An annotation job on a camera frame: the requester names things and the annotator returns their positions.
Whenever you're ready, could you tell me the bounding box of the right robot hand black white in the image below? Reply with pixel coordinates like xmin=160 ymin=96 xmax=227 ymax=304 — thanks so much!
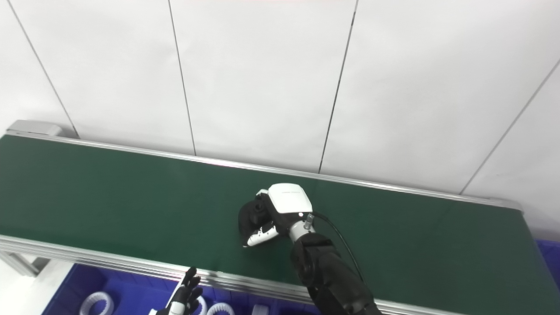
xmin=245 ymin=183 xmax=314 ymax=248

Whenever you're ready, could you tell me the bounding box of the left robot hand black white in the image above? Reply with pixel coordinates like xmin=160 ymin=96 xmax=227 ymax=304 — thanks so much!
xmin=155 ymin=267 xmax=203 ymax=315

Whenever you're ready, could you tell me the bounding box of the black round flanged part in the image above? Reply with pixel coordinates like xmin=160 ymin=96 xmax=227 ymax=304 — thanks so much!
xmin=238 ymin=199 xmax=274 ymax=246

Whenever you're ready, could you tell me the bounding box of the blue bin with white parts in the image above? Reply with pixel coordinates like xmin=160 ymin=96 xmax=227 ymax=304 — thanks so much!
xmin=42 ymin=262 xmax=280 ymax=315

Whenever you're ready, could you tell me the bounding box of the green conveyor belt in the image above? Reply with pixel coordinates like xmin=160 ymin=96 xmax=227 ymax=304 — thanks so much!
xmin=0 ymin=135 xmax=560 ymax=315
xmin=0 ymin=120 xmax=560 ymax=315

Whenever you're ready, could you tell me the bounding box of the aluminium conveyor leg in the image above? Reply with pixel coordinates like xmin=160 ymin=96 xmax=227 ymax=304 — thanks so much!
xmin=0 ymin=252 xmax=49 ymax=277

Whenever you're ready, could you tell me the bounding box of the empty blue bin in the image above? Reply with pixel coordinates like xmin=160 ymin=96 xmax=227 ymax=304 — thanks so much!
xmin=536 ymin=238 xmax=560 ymax=286

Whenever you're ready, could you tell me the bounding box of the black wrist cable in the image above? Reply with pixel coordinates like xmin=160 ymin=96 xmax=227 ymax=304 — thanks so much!
xmin=306 ymin=212 xmax=366 ymax=285

